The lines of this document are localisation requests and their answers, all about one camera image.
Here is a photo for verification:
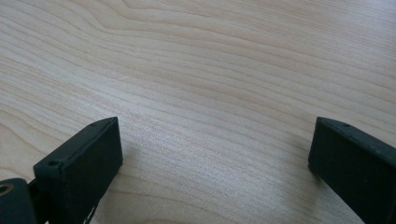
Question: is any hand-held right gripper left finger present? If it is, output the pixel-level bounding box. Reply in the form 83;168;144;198
33;116;123;224

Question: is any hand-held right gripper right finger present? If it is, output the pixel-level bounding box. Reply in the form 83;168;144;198
307;116;396;224

